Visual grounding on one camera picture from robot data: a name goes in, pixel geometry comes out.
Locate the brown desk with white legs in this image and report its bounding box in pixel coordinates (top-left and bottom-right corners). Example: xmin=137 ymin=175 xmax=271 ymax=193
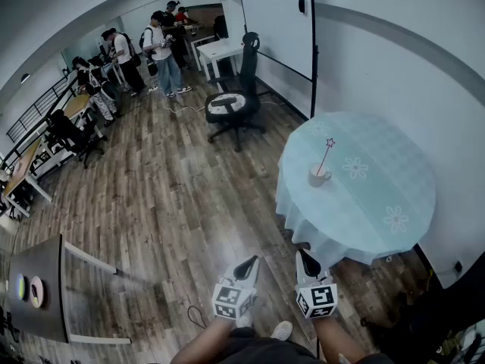
xmin=183 ymin=20 xmax=217 ymax=72

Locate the black high-back chair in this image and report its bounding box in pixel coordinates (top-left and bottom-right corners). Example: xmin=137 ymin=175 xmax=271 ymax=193
xmin=212 ymin=14 xmax=230 ymax=41

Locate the light blue floral tablecloth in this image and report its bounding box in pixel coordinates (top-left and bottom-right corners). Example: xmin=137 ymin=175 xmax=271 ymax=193
xmin=275 ymin=111 xmax=437 ymax=268

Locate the person's right forearm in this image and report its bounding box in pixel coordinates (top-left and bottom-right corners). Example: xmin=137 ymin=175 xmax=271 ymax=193
xmin=313 ymin=315 xmax=369 ymax=364

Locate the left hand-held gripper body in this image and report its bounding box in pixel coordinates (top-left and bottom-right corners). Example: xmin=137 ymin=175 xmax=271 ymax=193
xmin=211 ymin=277 xmax=259 ymax=322

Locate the white cup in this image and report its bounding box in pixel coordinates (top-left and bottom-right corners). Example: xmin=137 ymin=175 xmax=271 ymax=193
xmin=307 ymin=162 xmax=333 ymax=188

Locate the person's black clothing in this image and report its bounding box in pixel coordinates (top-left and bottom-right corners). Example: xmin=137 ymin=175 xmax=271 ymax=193
xmin=217 ymin=327 xmax=321 ymax=364

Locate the long wooden desk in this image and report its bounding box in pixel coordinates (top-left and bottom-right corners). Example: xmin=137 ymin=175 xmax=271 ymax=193
xmin=2 ymin=137 xmax=54 ymax=219

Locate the person's right white shoe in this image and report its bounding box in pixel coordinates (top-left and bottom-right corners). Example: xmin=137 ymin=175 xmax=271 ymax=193
xmin=270 ymin=320 xmax=294 ymax=342

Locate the red star wand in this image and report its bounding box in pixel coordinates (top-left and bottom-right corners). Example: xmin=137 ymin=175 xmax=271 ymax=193
xmin=316 ymin=137 xmax=337 ymax=177

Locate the pink plate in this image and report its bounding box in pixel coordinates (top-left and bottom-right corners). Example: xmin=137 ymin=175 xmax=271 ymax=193
xmin=29 ymin=275 xmax=45 ymax=309

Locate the white floor cable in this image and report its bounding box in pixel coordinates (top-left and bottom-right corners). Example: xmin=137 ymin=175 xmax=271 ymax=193
xmin=162 ymin=99 xmax=208 ymax=115

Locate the whiteboard on black stand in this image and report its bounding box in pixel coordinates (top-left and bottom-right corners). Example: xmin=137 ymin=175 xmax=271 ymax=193
xmin=237 ymin=0 xmax=319 ymax=119

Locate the black office chair patterned seat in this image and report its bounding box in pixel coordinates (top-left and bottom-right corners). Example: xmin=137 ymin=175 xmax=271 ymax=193
xmin=204 ymin=31 xmax=266 ymax=153

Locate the black chair with armrests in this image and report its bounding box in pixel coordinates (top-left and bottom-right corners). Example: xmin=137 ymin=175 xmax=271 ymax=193
xmin=359 ymin=288 xmax=485 ymax=364

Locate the black table with white frame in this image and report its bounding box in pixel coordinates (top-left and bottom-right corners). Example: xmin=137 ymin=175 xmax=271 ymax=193
xmin=7 ymin=234 xmax=132 ymax=345

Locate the blue plate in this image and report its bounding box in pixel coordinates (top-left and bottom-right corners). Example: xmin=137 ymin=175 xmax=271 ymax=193
xmin=14 ymin=273 xmax=27 ymax=302

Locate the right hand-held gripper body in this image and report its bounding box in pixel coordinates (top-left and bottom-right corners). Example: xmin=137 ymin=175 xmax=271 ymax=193
xmin=294 ymin=273 xmax=339 ymax=320

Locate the small wooden desk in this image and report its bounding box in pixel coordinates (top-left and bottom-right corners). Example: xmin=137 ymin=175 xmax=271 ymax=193
xmin=62 ymin=92 xmax=104 ymax=136

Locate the black metal railing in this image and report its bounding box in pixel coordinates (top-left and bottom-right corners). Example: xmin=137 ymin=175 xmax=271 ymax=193
xmin=5 ymin=73 xmax=80 ymax=144

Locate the black cable loop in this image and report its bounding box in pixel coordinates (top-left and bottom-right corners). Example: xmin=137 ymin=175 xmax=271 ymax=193
xmin=186 ymin=304 xmax=208 ymax=329

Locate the person's left forearm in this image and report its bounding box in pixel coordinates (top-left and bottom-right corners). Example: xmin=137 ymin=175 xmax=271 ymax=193
xmin=171 ymin=315 xmax=238 ymax=364

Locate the black mesh office chair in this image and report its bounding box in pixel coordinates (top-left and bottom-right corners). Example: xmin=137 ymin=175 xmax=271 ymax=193
xmin=44 ymin=108 xmax=109 ymax=170

